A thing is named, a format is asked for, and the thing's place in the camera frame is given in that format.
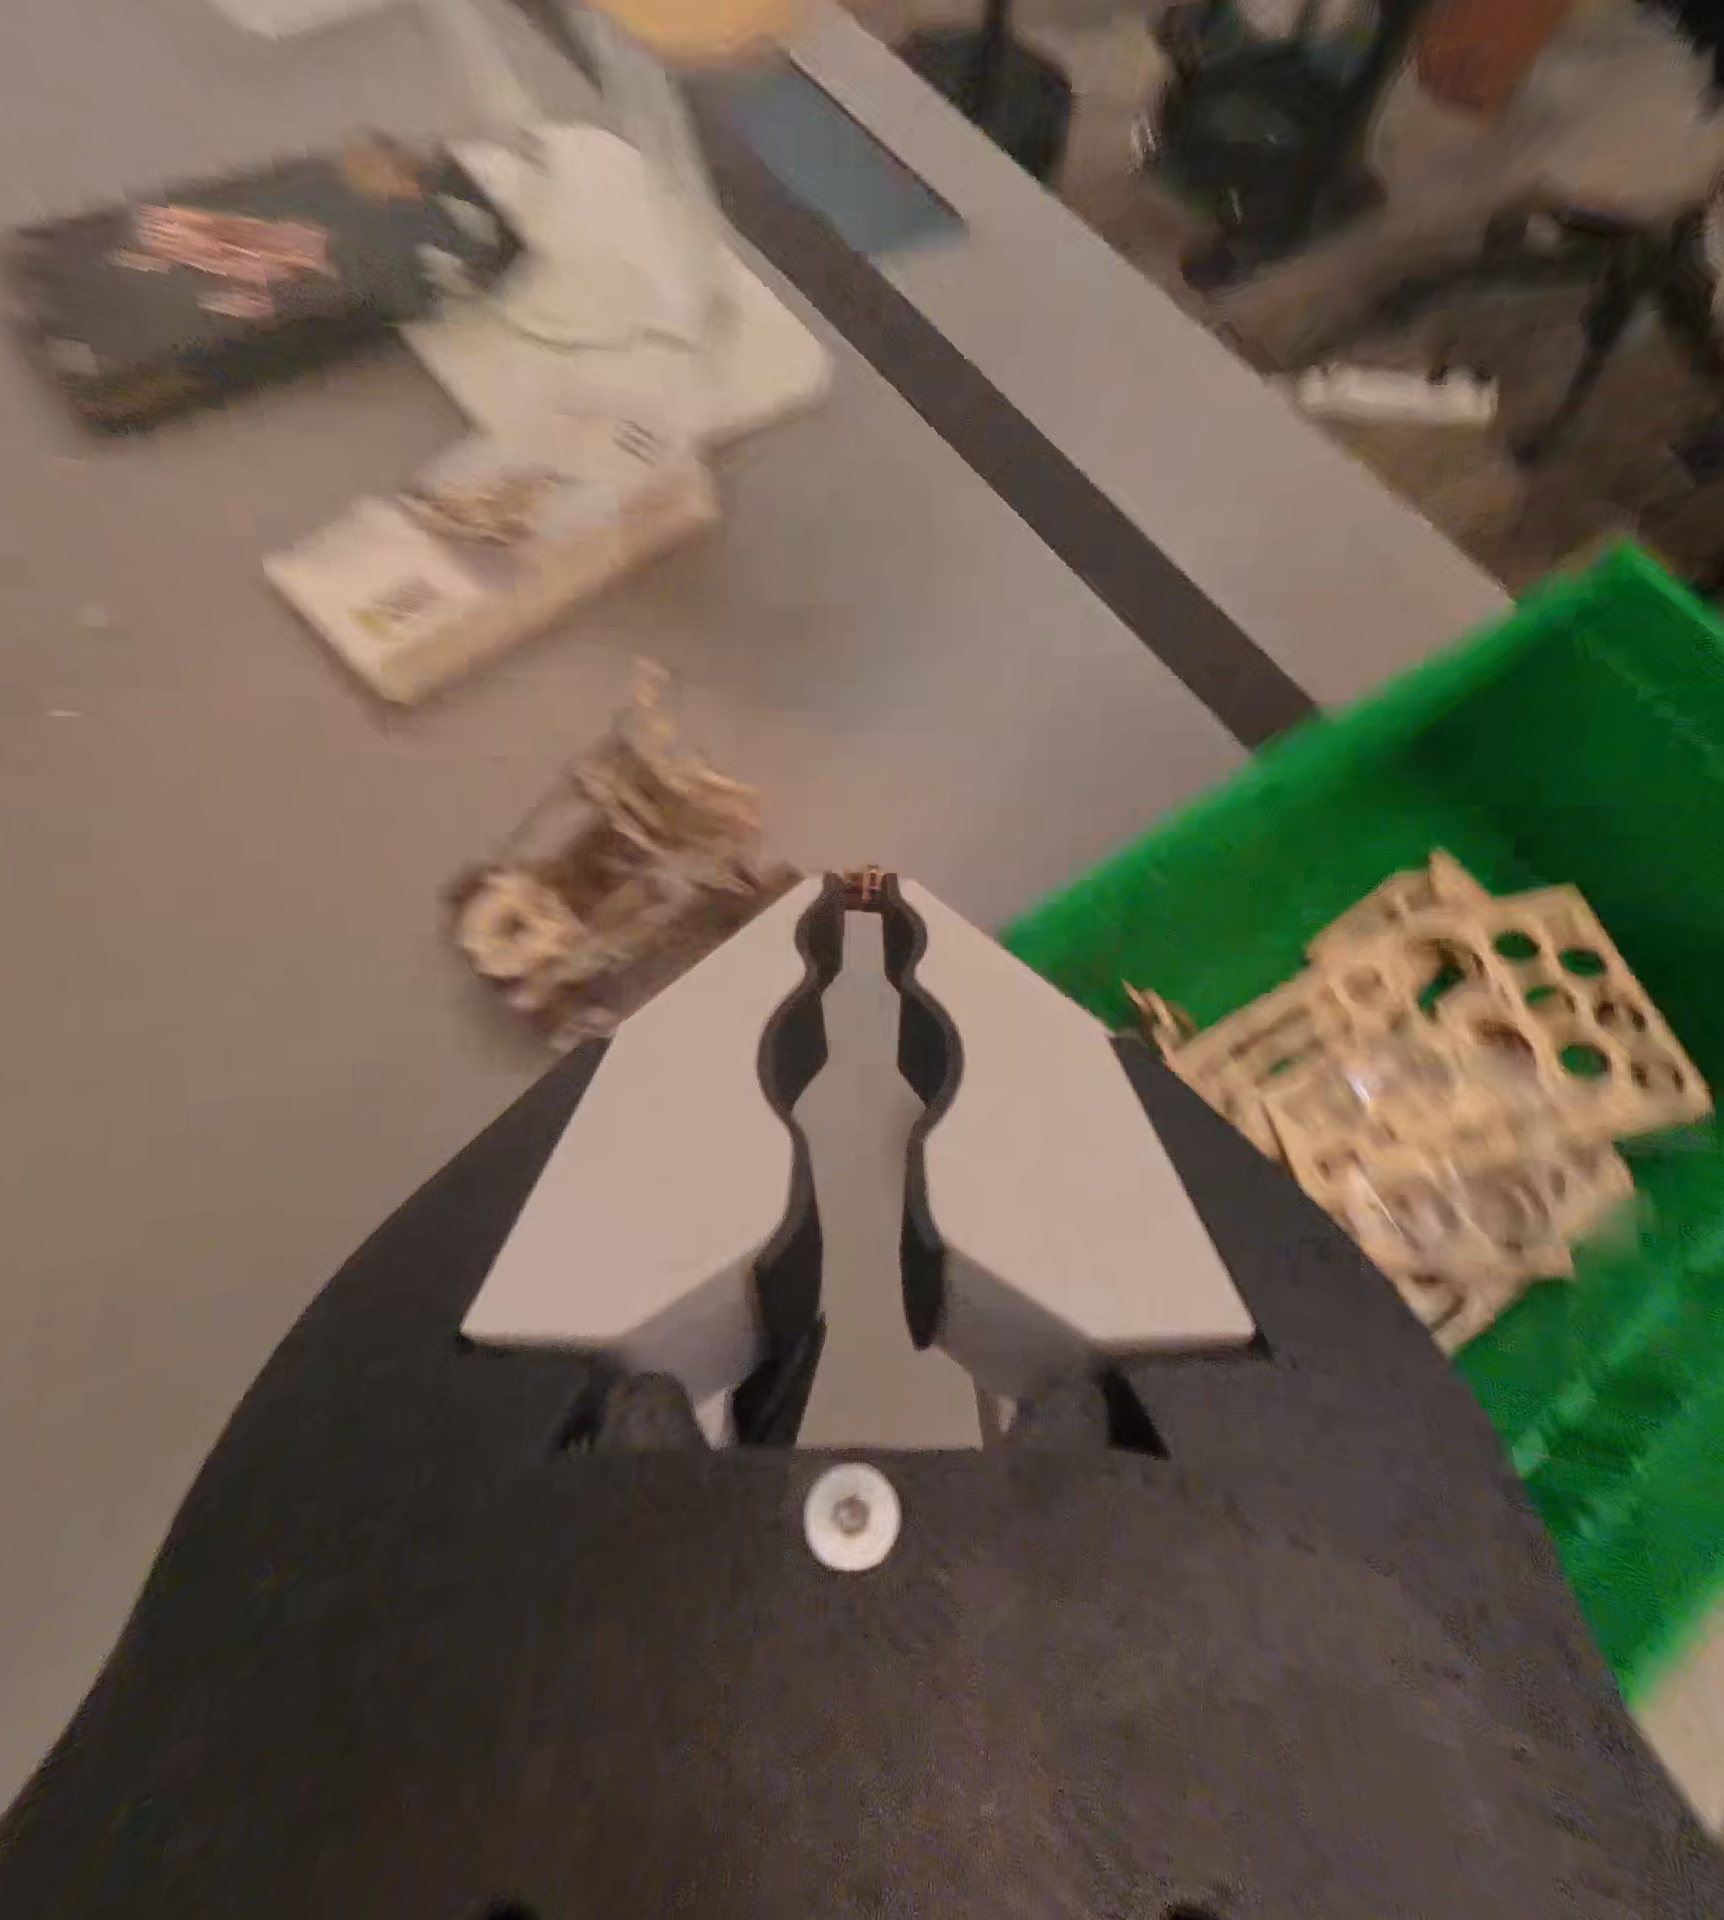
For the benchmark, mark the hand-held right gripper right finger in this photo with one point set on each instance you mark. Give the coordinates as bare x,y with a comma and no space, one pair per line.
1087,1186

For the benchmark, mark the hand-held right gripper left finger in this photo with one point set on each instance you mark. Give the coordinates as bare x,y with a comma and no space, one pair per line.
621,1186

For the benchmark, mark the wooden buggy model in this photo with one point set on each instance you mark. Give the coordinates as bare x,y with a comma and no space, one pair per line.
621,886

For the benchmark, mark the small brown wooden part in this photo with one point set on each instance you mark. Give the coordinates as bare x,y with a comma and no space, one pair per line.
863,890

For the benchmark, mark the white instruction booklet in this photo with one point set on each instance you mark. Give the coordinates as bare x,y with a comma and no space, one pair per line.
487,586

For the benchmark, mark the black model kit box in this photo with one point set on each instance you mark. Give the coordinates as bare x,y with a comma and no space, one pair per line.
231,286

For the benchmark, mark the pile of plywood part sheets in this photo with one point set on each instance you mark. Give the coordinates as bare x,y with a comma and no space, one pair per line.
1462,1081

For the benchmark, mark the green plastic bin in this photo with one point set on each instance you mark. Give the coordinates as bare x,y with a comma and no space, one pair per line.
1626,781

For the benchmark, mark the wooden book stand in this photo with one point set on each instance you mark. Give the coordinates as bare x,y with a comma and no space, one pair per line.
621,316

